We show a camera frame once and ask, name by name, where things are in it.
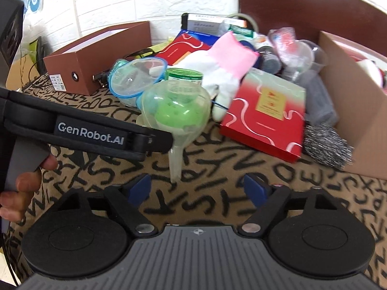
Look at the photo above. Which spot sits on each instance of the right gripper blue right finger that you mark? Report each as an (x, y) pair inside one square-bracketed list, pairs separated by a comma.
[(255, 189)]

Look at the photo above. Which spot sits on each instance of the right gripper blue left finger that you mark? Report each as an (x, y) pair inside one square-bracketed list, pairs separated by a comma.
[(139, 190)]

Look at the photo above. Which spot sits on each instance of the red gift box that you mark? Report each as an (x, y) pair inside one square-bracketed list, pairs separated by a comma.
[(267, 114)]

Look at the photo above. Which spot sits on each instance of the translucent plastic funnel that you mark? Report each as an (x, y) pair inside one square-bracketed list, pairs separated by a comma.
[(180, 107)]

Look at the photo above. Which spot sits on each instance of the pink white rubber glove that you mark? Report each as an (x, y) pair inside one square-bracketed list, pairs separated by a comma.
[(223, 66)]

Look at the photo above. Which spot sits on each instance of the person's left hand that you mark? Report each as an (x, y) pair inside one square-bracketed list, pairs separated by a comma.
[(14, 204)]

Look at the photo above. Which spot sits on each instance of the brown shoe box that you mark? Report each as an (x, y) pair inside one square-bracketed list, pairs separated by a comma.
[(71, 68)]

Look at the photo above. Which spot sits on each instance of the steel wool scrubber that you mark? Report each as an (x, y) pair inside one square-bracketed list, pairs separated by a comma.
[(323, 144)]

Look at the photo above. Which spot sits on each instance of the green lidded jar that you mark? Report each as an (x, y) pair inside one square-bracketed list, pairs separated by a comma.
[(174, 73)]

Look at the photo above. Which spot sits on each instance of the open cardboard box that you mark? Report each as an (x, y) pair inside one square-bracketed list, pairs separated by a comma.
[(361, 108)]

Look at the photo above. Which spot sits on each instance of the clear plastic cup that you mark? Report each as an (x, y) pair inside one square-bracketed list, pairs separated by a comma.
[(320, 58)]

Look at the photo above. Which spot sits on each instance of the red flat booklet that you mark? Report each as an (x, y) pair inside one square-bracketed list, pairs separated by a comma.
[(181, 47)]

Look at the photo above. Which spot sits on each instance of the red white snack packet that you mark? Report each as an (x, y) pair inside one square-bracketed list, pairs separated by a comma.
[(283, 40)]

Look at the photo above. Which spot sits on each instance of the white black carton box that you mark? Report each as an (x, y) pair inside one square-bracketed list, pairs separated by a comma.
[(209, 24)]

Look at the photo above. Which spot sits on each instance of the dark wooden headboard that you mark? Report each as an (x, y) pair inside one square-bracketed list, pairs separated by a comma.
[(355, 20)]

